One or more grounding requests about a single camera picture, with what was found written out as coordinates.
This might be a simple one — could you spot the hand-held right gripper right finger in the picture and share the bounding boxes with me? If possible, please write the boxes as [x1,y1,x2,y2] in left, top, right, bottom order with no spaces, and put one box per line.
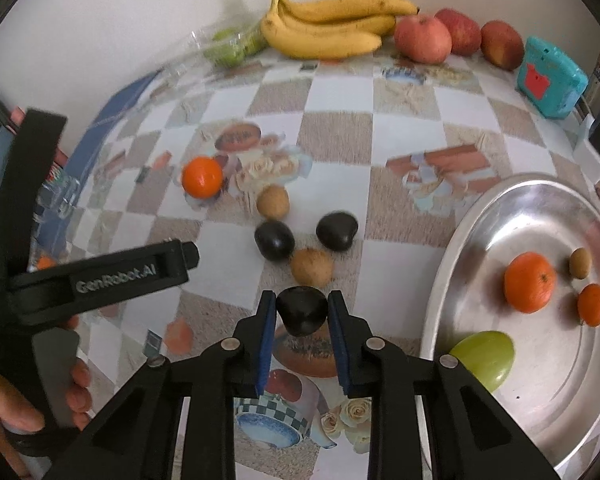
[327,290,566,480]

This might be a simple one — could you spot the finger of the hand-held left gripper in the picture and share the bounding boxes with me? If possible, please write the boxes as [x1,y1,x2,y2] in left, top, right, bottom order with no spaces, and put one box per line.
[0,108,67,286]

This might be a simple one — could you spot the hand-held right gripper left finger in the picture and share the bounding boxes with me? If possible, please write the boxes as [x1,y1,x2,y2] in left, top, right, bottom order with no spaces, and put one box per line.
[40,290,278,480]

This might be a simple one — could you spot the dark purple plum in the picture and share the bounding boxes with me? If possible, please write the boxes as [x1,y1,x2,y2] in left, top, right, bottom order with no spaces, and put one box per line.
[316,211,359,252]
[276,285,329,338]
[254,221,296,262]

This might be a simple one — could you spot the brown longan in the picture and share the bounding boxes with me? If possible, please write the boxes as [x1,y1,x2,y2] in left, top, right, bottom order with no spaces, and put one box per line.
[568,247,591,280]
[256,185,291,221]
[291,248,335,286]

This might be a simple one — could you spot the green mango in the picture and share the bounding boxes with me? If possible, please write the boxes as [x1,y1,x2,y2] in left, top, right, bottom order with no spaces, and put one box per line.
[449,330,515,394]

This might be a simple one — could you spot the round metal plate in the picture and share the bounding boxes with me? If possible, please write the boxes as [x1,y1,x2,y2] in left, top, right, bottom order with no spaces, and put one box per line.
[419,172,600,480]

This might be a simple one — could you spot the person's left hand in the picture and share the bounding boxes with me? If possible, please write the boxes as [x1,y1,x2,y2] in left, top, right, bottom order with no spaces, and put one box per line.
[0,357,92,441]

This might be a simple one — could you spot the clear glass cup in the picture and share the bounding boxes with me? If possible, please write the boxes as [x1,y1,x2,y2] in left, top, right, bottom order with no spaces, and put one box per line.
[35,172,83,226]

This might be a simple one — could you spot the checkered printed tablecloth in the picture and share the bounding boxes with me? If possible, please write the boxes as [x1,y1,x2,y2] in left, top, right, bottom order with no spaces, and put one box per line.
[25,45,600,480]

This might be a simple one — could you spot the clear bag of green fruit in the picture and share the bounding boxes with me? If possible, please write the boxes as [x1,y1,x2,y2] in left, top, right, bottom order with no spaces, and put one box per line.
[165,15,271,78]

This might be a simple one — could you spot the yellow banana bunch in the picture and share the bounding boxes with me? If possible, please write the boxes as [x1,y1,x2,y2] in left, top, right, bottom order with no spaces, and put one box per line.
[260,0,421,60]

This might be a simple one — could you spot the red apple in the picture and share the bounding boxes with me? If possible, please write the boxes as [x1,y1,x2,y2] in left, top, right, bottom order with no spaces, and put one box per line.
[480,20,525,71]
[434,8,482,57]
[394,14,453,65]

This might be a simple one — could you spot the teal plastic box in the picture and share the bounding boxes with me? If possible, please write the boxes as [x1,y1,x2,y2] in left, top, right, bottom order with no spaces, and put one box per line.
[516,36,590,120]

